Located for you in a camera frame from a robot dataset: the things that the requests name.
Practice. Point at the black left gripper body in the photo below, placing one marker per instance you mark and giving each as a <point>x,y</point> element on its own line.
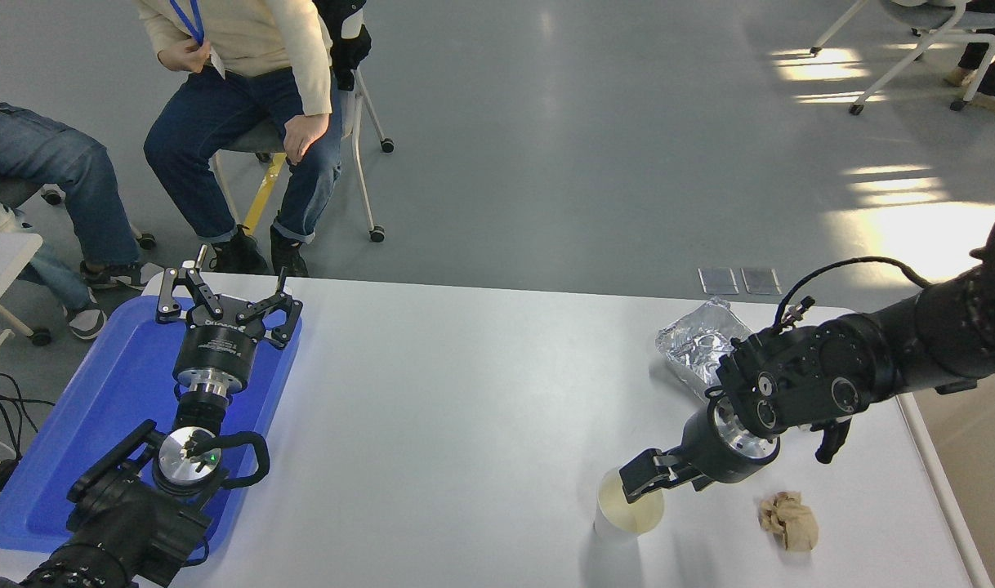
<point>216,347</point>

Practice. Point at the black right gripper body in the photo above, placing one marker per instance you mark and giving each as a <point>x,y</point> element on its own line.
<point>714,457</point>

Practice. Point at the white paper cup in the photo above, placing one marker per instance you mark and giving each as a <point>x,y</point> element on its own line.
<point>640,514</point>

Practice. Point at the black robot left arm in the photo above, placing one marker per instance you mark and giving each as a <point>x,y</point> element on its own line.
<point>130,523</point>

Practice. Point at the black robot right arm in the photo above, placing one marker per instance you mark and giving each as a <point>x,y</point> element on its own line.
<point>873,359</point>

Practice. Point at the person's left hand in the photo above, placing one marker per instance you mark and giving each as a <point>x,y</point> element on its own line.
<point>305,137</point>

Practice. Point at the person's right hand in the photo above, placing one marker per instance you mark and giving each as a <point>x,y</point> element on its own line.
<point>183,55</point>

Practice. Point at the crumpled tan paper ball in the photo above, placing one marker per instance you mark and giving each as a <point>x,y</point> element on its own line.
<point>790,523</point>

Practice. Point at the crinkled foil tray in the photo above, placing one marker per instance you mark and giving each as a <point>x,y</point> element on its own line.
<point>693,343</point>

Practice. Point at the blue plastic tray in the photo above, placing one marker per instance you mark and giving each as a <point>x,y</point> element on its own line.
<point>97,408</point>

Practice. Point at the grey chair with white legs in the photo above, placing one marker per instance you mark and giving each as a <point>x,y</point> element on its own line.
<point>252,139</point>

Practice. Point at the grey chair with castors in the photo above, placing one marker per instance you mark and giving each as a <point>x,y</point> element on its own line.
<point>15,193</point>

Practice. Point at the large pale bin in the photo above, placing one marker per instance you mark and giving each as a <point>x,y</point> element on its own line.
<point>979,490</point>

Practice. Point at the black jacket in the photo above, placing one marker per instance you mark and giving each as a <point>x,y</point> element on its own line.
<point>350,45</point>

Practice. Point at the white-framed wheeled chair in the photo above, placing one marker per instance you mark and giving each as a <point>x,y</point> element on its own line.
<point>922,8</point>

